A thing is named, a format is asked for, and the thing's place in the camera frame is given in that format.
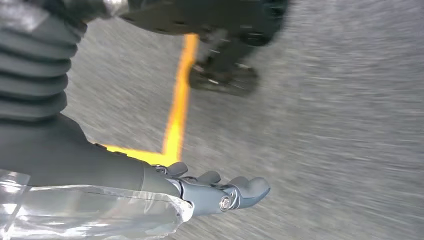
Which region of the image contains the black robot leg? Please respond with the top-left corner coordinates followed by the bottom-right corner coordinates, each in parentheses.
top-left (119, 0), bottom-right (289, 98)

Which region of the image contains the yellow floor tape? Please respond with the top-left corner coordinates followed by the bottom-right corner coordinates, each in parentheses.
top-left (96, 33), bottom-right (200, 168)

